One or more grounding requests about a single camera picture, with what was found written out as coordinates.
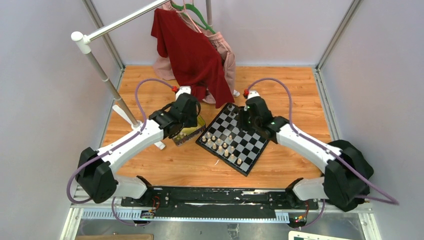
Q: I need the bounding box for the gold metal tin box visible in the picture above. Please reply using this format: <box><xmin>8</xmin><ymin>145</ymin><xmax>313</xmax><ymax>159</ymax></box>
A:
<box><xmin>172</xmin><ymin>115</ymin><xmax>206</xmax><ymax>147</ymax></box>

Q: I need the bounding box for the black white chess board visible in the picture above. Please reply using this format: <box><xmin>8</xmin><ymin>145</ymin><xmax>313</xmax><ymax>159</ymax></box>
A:
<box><xmin>195</xmin><ymin>103</ymin><xmax>269</xmax><ymax>177</ymax></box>

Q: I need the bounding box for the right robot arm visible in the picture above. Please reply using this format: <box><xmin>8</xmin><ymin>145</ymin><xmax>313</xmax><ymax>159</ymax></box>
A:
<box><xmin>236</xmin><ymin>96</ymin><xmax>374</xmax><ymax>212</ymax></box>

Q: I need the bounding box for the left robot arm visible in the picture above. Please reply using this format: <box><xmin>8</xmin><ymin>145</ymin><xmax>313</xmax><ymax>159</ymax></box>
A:
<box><xmin>71</xmin><ymin>92</ymin><xmax>201</xmax><ymax>207</ymax></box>

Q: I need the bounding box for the pink garment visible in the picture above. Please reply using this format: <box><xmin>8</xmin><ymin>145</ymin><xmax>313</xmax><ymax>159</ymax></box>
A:
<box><xmin>152</xmin><ymin>1</ymin><xmax>237</xmax><ymax>105</ymax></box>

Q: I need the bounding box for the dark red shirt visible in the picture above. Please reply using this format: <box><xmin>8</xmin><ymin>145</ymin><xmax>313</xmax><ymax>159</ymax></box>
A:
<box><xmin>150</xmin><ymin>7</ymin><xmax>235</xmax><ymax>110</ymax></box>

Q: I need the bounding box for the green clothes hanger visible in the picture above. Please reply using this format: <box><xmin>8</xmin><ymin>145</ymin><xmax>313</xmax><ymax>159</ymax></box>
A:
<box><xmin>170</xmin><ymin>1</ymin><xmax>216</xmax><ymax>35</ymax></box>

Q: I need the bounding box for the black cloth pile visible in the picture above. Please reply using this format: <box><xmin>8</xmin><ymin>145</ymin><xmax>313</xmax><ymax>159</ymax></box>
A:
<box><xmin>323</xmin><ymin>140</ymin><xmax>374</xmax><ymax>204</ymax></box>

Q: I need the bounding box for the white metal clothes rack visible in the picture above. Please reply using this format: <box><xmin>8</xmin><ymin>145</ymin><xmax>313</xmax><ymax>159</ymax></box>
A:
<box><xmin>70</xmin><ymin>0</ymin><xmax>213</xmax><ymax>151</ymax></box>

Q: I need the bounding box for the white camera right wrist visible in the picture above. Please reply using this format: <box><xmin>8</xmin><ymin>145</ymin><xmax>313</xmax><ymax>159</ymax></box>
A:
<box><xmin>243</xmin><ymin>89</ymin><xmax>260</xmax><ymax>101</ymax></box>

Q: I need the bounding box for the white camera wrist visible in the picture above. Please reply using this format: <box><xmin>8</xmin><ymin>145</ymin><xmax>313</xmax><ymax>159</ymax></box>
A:
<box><xmin>243</xmin><ymin>89</ymin><xmax>260</xmax><ymax>101</ymax></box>
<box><xmin>171</xmin><ymin>86</ymin><xmax>191</xmax><ymax>100</ymax></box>

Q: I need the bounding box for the white camera left wrist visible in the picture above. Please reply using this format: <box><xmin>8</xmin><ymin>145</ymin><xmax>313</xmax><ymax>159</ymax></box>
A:
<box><xmin>171</xmin><ymin>86</ymin><xmax>191</xmax><ymax>100</ymax></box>

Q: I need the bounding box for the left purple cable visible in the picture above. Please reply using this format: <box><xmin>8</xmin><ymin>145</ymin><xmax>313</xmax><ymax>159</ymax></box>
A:
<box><xmin>66</xmin><ymin>78</ymin><xmax>180</xmax><ymax>228</ymax></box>

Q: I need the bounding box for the purple cable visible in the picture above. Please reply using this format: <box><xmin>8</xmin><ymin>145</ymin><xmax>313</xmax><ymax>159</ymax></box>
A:
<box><xmin>66</xmin><ymin>78</ymin><xmax>180</xmax><ymax>228</ymax></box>
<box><xmin>243</xmin><ymin>78</ymin><xmax>400</xmax><ymax>229</ymax></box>

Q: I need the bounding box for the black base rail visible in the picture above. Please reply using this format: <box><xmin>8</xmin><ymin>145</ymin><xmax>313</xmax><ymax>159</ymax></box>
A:
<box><xmin>118</xmin><ymin>186</ymin><xmax>319</xmax><ymax>223</ymax></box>

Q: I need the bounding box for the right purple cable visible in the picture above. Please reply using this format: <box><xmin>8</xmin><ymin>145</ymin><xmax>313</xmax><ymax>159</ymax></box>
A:
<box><xmin>243</xmin><ymin>78</ymin><xmax>400</xmax><ymax>229</ymax></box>

